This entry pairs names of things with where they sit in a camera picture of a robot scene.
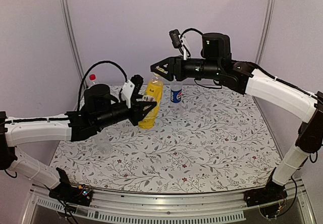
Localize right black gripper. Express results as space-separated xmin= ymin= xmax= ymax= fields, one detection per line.
xmin=150 ymin=55 xmax=221 ymax=81

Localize Pepsi bottle blue label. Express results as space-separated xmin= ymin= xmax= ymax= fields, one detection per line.
xmin=171 ymin=80 xmax=183 ymax=103

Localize yellow juice bottle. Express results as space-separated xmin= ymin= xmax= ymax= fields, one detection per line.
xmin=137 ymin=73 xmax=164 ymax=130

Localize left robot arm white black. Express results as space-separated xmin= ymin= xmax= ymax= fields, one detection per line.
xmin=1 ymin=81 xmax=157 ymax=201

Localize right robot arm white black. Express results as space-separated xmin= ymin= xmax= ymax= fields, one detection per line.
xmin=150 ymin=30 xmax=322 ymax=202

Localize clear empty plastic bottle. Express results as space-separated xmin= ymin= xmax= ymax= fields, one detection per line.
xmin=93 ymin=129 xmax=112 ymax=156

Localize red-capped clear bottle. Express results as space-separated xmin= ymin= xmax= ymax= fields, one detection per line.
xmin=87 ymin=74 xmax=98 ymax=89

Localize floral patterned table mat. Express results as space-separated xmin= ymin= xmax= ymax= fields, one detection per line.
xmin=50 ymin=86 xmax=281 ymax=193

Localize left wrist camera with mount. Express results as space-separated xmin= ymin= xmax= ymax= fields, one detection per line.
xmin=119 ymin=75 xmax=143 ymax=108

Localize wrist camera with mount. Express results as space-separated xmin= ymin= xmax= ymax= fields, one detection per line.
xmin=119 ymin=75 xmax=143 ymax=108
xmin=169 ymin=29 xmax=191 ymax=60

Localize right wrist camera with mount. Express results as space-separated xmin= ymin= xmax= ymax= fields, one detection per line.
xmin=169 ymin=29 xmax=191 ymax=60

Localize right black camera cable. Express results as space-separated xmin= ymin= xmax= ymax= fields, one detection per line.
xmin=180 ymin=27 xmax=204 ymax=38

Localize black camera cable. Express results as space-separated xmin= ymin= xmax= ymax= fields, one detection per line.
xmin=77 ymin=60 xmax=128 ymax=108
xmin=180 ymin=27 xmax=204 ymax=38

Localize left black camera cable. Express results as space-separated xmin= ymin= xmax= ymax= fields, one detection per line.
xmin=77 ymin=60 xmax=128 ymax=108

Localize left aluminium corner post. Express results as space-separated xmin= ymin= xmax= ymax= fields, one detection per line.
xmin=60 ymin=0 xmax=84 ymax=81

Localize aluminium corner post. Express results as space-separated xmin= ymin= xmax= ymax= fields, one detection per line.
xmin=255 ymin=0 xmax=275 ymax=65
xmin=60 ymin=0 xmax=84 ymax=81

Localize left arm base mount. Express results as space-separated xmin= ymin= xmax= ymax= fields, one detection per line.
xmin=49 ymin=167 xmax=93 ymax=207

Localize right aluminium corner post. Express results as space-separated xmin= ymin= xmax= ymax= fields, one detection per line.
xmin=255 ymin=0 xmax=275 ymax=65

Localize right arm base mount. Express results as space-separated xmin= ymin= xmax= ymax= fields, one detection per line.
xmin=243 ymin=180 xmax=288 ymax=218

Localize aluminium front rail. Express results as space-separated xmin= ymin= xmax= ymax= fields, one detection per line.
xmin=21 ymin=178 xmax=317 ymax=223

